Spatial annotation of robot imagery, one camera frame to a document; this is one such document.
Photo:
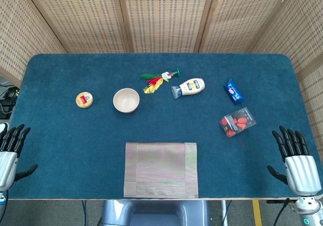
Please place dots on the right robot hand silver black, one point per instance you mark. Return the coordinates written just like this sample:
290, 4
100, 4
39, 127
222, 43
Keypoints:
301, 173

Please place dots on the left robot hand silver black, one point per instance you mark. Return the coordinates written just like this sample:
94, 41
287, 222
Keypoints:
7, 168

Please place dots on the white bowl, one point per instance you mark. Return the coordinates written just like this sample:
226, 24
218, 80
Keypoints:
126, 100

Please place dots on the woven grey placemat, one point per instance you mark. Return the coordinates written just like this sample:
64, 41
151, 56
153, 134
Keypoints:
161, 170

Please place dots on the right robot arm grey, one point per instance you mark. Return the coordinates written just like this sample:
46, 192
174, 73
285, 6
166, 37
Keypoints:
306, 211

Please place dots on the white shoe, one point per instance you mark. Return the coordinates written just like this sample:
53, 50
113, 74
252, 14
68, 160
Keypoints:
2, 127

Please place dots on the blue felt table cover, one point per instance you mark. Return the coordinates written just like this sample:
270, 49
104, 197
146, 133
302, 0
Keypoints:
75, 147

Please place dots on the clear box with red pieces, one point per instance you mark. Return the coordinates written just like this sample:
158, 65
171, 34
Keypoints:
237, 122

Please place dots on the white metal table leg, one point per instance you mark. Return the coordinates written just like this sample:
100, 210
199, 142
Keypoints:
224, 213

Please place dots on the round yellow tin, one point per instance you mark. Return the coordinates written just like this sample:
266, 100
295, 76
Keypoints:
84, 100

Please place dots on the blue cookie packet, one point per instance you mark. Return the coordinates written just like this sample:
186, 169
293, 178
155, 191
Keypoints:
233, 91

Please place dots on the mayonnaise squeeze bottle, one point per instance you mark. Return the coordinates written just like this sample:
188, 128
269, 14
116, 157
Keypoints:
191, 86

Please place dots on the grey-blue robot torso base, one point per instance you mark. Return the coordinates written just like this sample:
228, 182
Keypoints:
154, 212

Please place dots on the colourful feather shuttlecock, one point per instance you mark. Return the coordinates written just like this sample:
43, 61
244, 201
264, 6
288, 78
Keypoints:
155, 82

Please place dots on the woven bamboo folding screen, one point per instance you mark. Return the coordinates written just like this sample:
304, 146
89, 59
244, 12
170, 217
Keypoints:
164, 14

